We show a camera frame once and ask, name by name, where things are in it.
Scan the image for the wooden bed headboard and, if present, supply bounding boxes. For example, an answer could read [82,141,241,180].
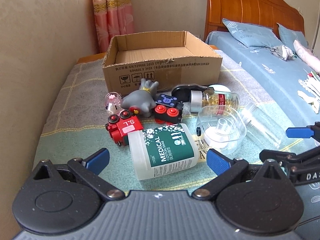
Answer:
[204,0,305,37]

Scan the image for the blue floral bed sheet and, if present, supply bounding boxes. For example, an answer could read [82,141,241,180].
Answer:
[206,31,319,127]

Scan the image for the brown cardboard box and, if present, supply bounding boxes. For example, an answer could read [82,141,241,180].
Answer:
[102,31,222,95]

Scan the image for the clear square plastic container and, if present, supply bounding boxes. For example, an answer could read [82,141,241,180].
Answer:
[195,105,247,155]

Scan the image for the grey rubber animal toy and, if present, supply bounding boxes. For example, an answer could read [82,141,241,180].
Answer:
[121,78,159,118]

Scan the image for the black correction tape dispenser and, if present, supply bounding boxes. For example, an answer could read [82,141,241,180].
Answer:
[171,83,213,102]

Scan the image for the medical cotton swab bottle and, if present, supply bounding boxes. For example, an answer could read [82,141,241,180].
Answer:
[128,123,200,180]

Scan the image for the pink curtain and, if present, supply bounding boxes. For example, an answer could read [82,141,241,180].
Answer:
[93,0,134,53]

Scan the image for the pink white garment on bed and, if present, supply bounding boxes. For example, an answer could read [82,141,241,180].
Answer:
[293,40,320,73]

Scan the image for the grey green checked cloth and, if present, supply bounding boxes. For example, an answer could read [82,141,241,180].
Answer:
[34,50,293,193]

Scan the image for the clear plastic cylinder tube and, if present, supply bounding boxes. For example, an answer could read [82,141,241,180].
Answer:
[240,103,285,150]

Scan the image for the glass jar golden capsules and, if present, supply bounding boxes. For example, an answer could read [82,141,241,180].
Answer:
[190,89,240,113]

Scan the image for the black toy car red wheels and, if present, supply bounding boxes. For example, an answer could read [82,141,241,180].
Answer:
[153,94,183,124]

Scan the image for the blue floral pillow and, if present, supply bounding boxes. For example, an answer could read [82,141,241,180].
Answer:
[222,18,283,48]

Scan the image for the red toy train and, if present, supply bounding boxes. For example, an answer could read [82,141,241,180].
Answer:
[105,110,143,146]

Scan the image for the grey crumpled cloth on bed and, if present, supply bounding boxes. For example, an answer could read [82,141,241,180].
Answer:
[270,45,295,61]

